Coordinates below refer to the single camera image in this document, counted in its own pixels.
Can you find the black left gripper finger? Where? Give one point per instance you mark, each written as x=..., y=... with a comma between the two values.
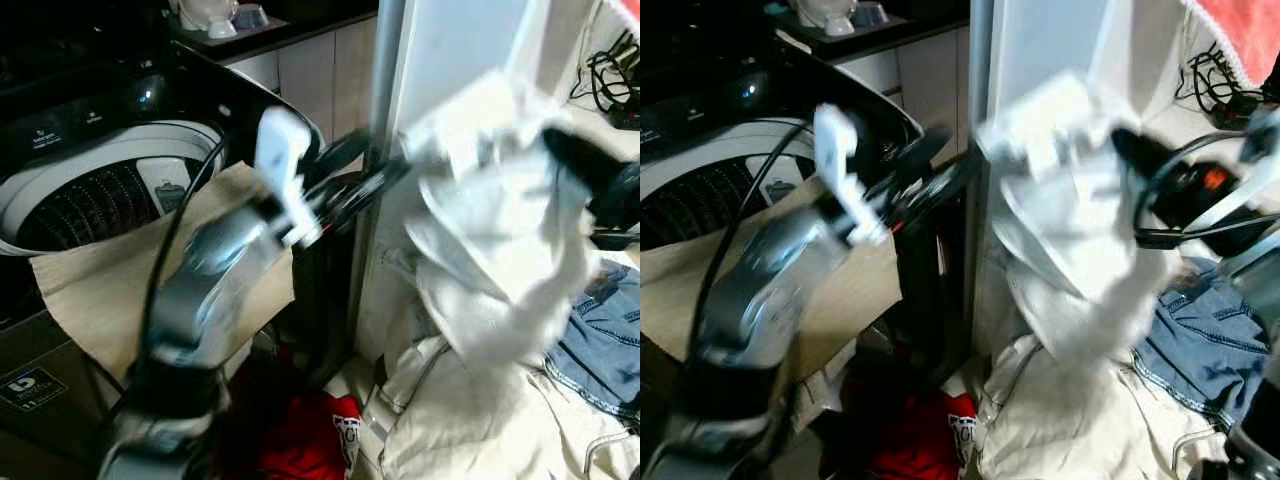
x=955, y=180
x=380, y=185
x=925, y=148
x=348, y=150

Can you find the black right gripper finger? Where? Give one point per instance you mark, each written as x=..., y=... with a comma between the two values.
x=1140, y=158
x=572, y=155

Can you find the white garment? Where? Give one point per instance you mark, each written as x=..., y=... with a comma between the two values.
x=1070, y=225
x=495, y=220

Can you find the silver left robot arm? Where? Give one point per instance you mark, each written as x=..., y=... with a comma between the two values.
x=765, y=275
x=215, y=275

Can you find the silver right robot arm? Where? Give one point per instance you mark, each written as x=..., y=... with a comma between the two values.
x=1262, y=285

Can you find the black top-load washing machine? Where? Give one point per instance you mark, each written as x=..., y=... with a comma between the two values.
x=70, y=125
x=700, y=110

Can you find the grey washer drum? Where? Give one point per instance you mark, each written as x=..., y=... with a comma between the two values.
x=690, y=205
x=90, y=205

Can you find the beige cabinet with dark top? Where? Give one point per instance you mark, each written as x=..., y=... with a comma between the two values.
x=315, y=75
x=935, y=70

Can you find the brown cardboard sheet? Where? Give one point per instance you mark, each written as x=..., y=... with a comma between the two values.
x=90, y=300
x=850, y=290

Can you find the blue denim jeans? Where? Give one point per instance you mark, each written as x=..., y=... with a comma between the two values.
x=1200, y=340
x=600, y=335

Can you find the small grey-blue cup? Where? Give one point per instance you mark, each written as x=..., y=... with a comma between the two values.
x=870, y=14
x=250, y=15

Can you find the red towel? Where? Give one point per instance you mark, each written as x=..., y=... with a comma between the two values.
x=1235, y=30
x=630, y=8

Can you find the white rounded container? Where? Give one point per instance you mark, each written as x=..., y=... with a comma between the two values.
x=205, y=12
x=825, y=12

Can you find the red printed garment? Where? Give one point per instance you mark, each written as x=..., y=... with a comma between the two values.
x=310, y=445
x=915, y=440

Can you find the beige garment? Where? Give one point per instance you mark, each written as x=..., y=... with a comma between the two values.
x=480, y=425
x=1080, y=425

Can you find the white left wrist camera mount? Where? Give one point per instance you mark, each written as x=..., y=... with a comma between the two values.
x=840, y=165
x=283, y=160

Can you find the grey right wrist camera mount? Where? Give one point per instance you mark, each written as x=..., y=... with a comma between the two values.
x=1263, y=135

